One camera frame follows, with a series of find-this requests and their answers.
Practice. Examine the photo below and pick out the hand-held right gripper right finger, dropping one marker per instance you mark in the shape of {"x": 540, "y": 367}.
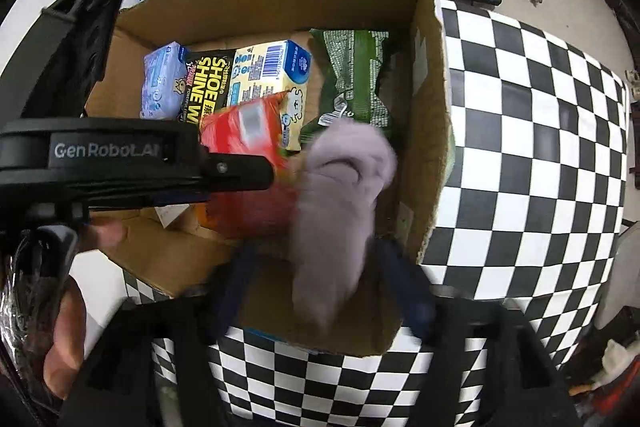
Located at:
{"x": 407, "y": 289}

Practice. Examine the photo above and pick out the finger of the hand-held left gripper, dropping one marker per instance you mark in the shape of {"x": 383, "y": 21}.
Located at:
{"x": 75, "y": 47}
{"x": 240, "y": 169}

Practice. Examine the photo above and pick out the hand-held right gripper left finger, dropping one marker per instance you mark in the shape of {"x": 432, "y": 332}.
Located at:
{"x": 227, "y": 289}

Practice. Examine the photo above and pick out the red snack packet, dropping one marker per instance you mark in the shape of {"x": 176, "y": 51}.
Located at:
{"x": 250, "y": 207}

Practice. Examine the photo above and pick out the blue tissue pack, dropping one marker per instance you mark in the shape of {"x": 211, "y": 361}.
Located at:
{"x": 162, "y": 79}

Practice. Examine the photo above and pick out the black shoe wipes pack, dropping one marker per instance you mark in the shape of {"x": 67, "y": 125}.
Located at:
{"x": 210, "y": 77}

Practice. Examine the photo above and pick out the yellow blue box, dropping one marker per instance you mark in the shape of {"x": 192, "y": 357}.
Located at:
{"x": 270, "y": 69}

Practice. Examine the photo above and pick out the purple sock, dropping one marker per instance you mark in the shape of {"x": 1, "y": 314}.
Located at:
{"x": 340, "y": 207}

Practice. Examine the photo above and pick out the green wipes pack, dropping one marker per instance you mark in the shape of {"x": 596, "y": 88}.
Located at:
{"x": 350, "y": 77}

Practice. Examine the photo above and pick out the person's left hand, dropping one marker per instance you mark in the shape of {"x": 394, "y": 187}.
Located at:
{"x": 70, "y": 327}

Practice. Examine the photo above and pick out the black white checkered cloth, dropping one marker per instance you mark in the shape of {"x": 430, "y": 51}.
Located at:
{"x": 525, "y": 132}

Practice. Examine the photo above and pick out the grey plastic chair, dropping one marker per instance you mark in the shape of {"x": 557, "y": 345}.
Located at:
{"x": 617, "y": 277}

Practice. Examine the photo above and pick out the white duck plush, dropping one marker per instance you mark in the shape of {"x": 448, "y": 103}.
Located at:
{"x": 614, "y": 357}

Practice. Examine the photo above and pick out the red plastic bag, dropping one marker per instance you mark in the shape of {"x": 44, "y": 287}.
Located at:
{"x": 617, "y": 399}

